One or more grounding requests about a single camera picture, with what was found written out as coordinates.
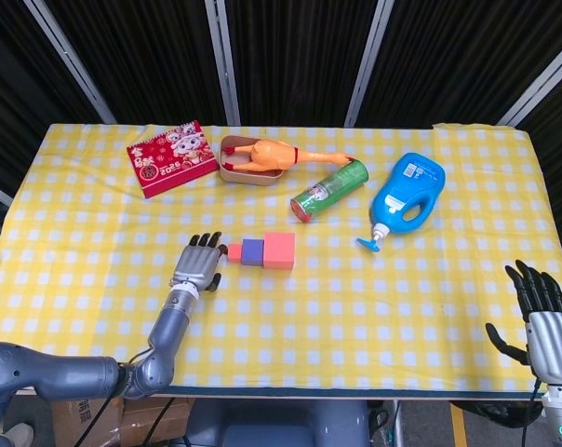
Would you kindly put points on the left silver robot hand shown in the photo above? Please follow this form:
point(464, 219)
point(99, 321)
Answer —
point(197, 267)

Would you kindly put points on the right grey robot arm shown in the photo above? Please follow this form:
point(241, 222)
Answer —
point(560, 419)

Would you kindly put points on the orange rubber chicken toy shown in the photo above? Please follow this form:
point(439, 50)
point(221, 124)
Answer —
point(271, 153)

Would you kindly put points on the purple foam cube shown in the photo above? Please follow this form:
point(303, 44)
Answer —
point(253, 251)

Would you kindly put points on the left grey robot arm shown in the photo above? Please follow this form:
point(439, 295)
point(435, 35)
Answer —
point(53, 372)

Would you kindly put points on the yellow checked tablecloth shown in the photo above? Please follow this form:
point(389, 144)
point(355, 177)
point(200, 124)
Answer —
point(281, 326)

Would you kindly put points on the large pink foam cube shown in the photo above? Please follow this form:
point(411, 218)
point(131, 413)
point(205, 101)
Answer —
point(278, 249)

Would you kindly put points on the brown cardboard box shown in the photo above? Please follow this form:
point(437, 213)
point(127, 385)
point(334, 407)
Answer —
point(132, 423)

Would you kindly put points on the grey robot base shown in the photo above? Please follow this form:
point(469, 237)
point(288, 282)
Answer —
point(281, 423)

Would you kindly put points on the red desk calendar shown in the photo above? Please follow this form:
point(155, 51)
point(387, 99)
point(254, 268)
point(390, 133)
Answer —
point(169, 163)

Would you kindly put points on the green chip can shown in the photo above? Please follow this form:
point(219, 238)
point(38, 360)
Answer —
point(332, 188)

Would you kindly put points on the beige plastic tray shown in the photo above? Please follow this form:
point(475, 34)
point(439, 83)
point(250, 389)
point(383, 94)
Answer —
point(250, 179)

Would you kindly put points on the blue pump detergent bottle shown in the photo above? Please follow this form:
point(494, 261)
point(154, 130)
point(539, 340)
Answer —
point(416, 186)

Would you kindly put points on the small pink foam cube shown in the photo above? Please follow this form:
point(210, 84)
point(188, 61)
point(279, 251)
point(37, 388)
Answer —
point(235, 252)

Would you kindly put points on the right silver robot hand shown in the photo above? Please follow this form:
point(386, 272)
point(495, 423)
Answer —
point(553, 344)

